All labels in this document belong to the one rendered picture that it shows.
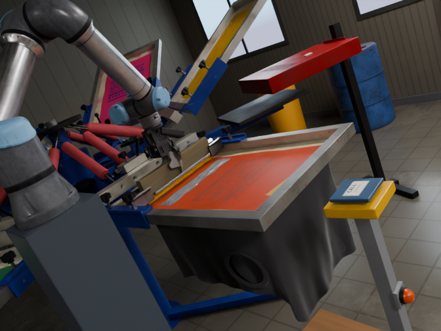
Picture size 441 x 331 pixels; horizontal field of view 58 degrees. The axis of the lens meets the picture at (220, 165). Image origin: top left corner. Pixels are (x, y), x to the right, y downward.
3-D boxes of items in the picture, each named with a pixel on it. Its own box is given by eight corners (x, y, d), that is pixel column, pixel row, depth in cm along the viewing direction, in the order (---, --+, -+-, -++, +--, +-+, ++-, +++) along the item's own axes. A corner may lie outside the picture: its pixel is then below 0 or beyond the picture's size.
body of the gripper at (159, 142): (151, 160, 154) (137, 132, 150) (167, 150, 159) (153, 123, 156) (163, 159, 149) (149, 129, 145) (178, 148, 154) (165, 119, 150)
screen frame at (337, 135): (356, 132, 135) (353, 121, 134) (264, 232, 98) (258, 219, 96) (201, 152, 191) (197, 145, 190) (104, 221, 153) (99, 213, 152)
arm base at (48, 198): (29, 233, 84) (4, 193, 81) (11, 226, 96) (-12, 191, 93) (90, 196, 93) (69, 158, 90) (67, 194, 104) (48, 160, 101)
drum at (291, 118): (315, 123, 489) (296, 67, 468) (304, 138, 454) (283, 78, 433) (281, 131, 515) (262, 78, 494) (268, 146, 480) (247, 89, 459)
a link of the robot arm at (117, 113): (125, 100, 131) (144, 90, 139) (102, 108, 136) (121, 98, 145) (136, 121, 133) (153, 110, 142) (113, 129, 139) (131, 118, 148)
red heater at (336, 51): (320, 59, 274) (315, 42, 270) (363, 54, 231) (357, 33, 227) (243, 95, 262) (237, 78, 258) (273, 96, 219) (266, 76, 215)
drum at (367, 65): (405, 110, 413) (385, 35, 390) (382, 131, 383) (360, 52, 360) (358, 115, 453) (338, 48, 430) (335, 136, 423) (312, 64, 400)
